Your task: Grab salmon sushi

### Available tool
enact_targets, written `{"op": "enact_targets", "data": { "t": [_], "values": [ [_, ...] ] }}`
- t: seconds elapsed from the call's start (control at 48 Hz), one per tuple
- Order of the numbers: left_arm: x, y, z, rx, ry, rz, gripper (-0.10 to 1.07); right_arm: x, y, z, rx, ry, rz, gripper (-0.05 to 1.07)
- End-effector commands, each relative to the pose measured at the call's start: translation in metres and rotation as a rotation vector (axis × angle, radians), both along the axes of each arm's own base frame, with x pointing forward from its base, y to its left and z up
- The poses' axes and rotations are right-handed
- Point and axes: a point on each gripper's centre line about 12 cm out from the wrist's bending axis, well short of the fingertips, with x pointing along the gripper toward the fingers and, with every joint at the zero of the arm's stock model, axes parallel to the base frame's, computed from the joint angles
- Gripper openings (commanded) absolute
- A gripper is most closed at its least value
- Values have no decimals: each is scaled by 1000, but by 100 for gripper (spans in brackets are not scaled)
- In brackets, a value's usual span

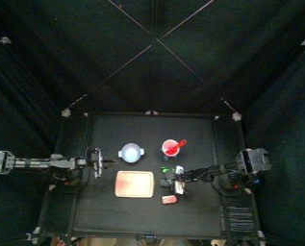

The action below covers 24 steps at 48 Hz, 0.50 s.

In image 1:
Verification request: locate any red toy spoon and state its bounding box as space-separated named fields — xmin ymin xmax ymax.
xmin=168 ymin=138 xmax=188 ymax=152

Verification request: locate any pale blue lidded toy pot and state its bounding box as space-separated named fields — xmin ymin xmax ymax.
xmin=119 ymin=142 xmax=147 ymax=164

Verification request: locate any red toy cup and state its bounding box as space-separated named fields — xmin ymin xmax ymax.
xmin=161 ymin=138 xmax=184 ymax=161

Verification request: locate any square pink toy plate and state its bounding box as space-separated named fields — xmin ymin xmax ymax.
xmin=114 ymin=170 xmax=156 ymax=199

